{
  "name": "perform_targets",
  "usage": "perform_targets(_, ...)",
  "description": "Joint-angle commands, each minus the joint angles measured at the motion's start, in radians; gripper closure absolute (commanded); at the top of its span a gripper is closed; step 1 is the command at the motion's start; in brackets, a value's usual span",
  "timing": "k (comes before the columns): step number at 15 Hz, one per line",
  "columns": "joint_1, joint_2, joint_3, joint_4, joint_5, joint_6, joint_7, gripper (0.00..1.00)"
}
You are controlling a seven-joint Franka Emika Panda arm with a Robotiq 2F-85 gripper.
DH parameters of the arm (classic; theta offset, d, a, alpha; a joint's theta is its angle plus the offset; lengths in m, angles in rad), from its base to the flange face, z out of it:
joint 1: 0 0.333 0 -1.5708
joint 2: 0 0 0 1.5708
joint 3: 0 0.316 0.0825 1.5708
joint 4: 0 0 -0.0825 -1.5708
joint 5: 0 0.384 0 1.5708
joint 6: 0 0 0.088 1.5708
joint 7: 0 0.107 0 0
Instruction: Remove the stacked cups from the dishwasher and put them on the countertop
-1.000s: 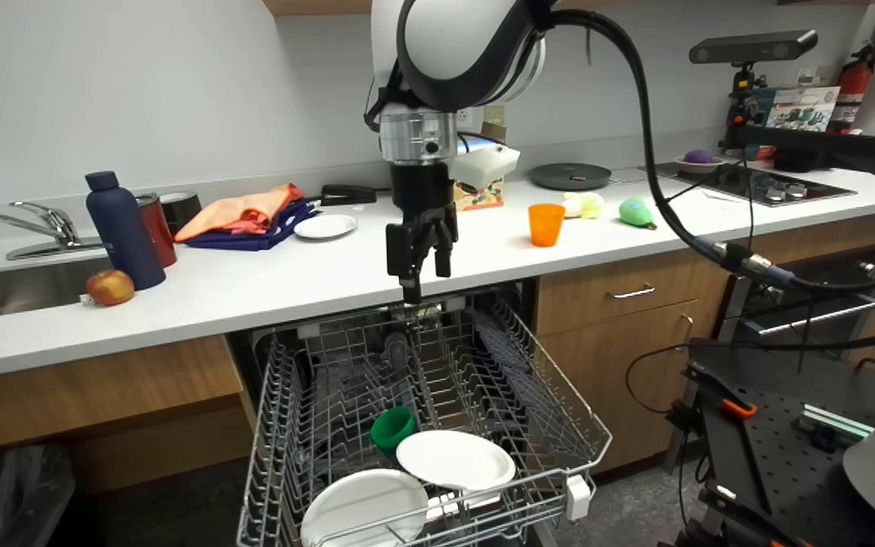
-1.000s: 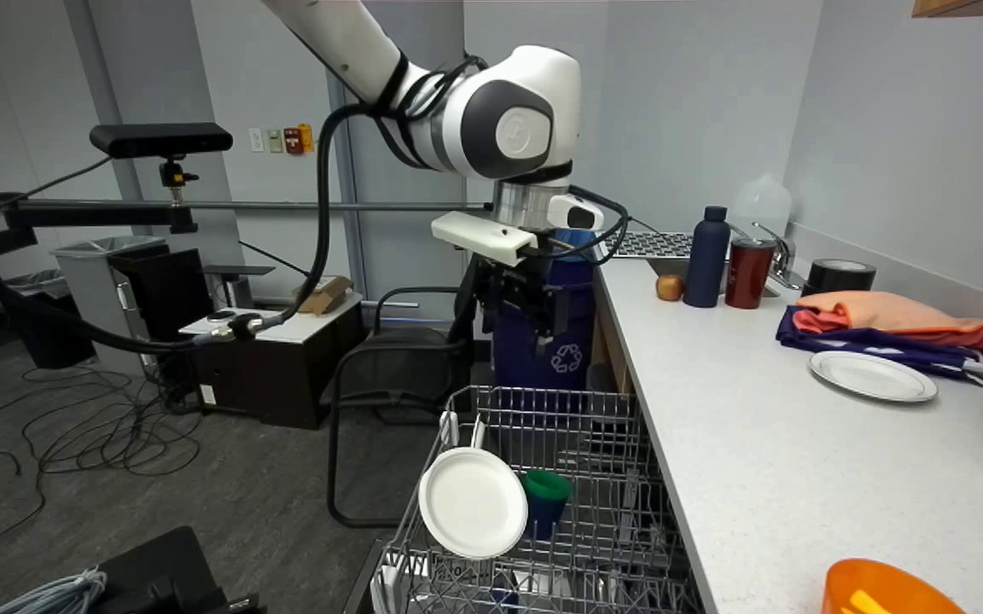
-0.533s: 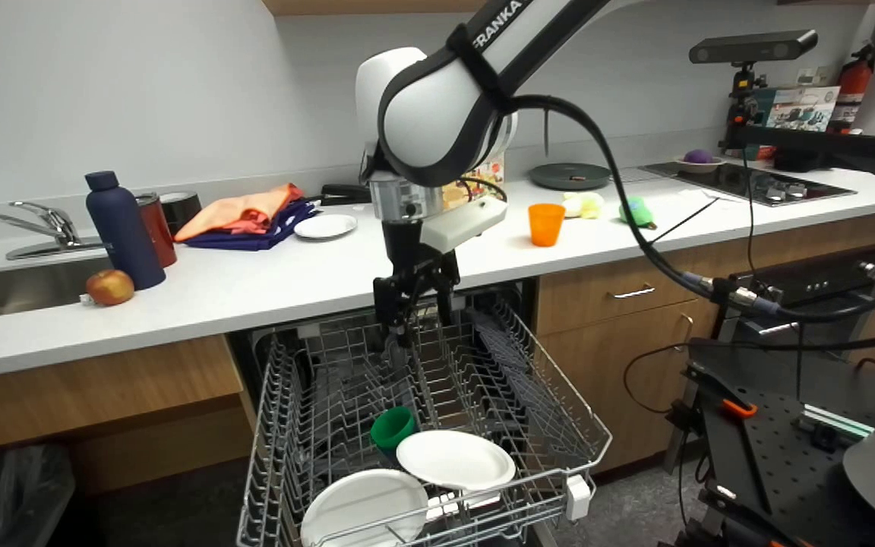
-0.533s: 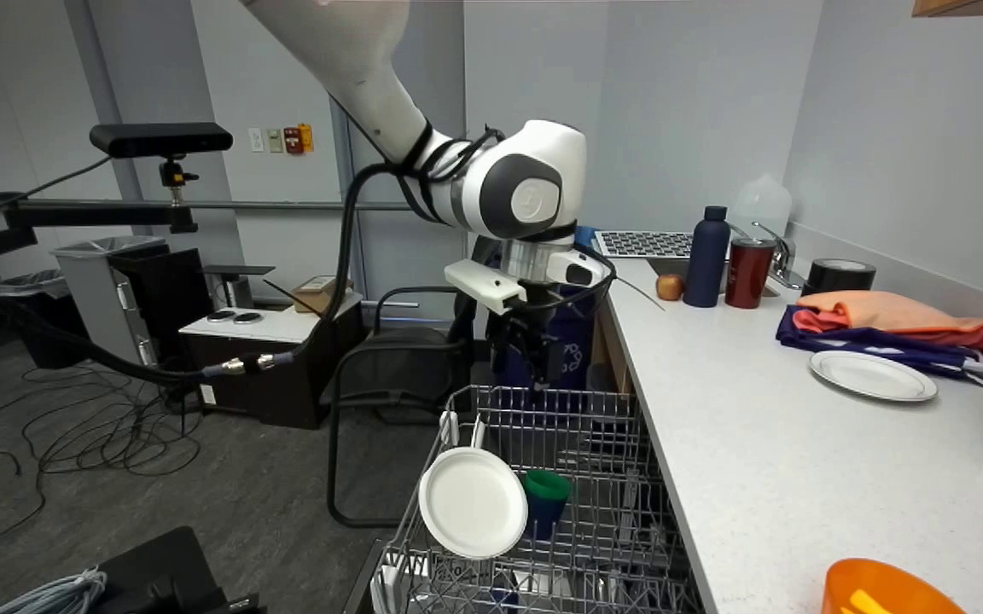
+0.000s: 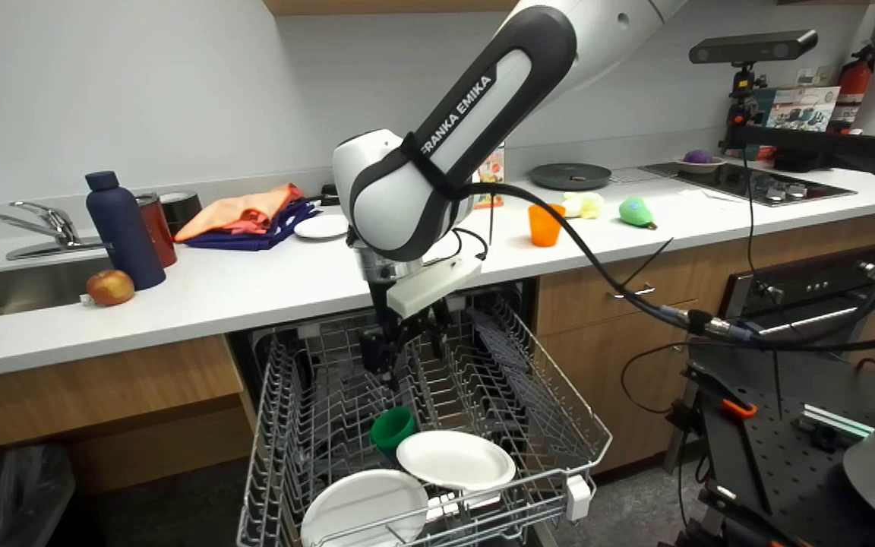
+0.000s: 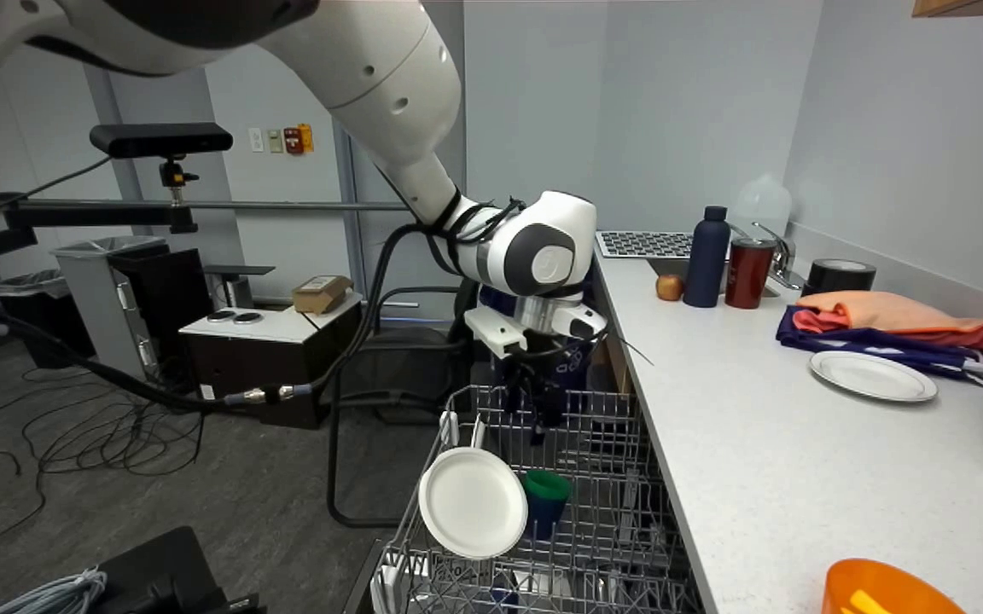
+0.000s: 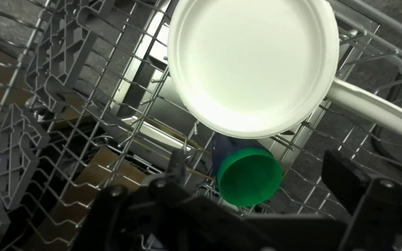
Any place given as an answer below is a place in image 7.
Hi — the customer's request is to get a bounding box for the dark blue plastic cup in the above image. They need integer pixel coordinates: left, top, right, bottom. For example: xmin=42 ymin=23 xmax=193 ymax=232
xmin=210 ymin=132 xmax=261 ymax=175

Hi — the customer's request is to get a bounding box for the white round plate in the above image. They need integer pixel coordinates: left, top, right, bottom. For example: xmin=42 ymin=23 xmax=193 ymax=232
xmin=167 ymin=0 xmax=341 ymax=140
xmin=324 ymin=75 xmax=402 ymax=137

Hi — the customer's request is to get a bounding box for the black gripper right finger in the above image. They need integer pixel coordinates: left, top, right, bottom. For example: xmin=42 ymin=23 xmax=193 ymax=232
xmin=323 ymin=147 xmax=386 ymax=211

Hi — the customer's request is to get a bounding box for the green plastic cup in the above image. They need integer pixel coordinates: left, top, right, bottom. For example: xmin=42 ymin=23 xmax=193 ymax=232
xmin=215 ymin=144 xmax=285 ymax=209

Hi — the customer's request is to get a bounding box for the grey wire dishwasher rack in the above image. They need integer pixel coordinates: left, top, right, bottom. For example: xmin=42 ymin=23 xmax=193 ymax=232
xmin=0 ymin=0 xmax=402 ymax=251

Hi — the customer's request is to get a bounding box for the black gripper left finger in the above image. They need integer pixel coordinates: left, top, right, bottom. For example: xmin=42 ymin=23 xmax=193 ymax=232
xmin=165 ymin=147 xmax=189 ymax=186

